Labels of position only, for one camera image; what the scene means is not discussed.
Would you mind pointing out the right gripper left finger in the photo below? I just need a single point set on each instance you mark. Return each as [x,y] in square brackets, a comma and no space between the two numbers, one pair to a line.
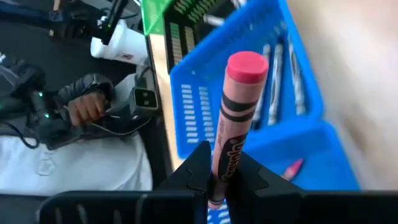
[186,186]

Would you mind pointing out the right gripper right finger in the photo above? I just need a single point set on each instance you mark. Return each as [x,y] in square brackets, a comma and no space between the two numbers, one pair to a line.
[264,199]

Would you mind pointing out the pink paper-wrapped crayon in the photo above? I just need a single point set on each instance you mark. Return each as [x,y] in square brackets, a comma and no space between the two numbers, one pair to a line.
[239,109]
[292,170]

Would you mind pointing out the person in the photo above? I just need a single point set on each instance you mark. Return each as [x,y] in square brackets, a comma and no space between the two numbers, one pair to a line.
[77,165]

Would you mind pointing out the person's hand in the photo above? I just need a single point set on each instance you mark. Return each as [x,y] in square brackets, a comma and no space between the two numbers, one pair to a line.
[85,109]

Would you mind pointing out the black plastic basket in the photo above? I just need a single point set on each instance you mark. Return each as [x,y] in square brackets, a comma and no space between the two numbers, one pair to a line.
[202,37]

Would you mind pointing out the white paper cup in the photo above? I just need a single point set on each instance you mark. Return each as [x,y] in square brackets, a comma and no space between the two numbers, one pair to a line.
[124,43]

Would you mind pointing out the grey table-level camera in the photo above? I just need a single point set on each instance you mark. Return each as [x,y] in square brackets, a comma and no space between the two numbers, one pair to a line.
[144,99]

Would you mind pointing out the black mounting post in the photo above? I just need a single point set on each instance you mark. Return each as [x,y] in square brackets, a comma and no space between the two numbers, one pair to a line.
[113,18]

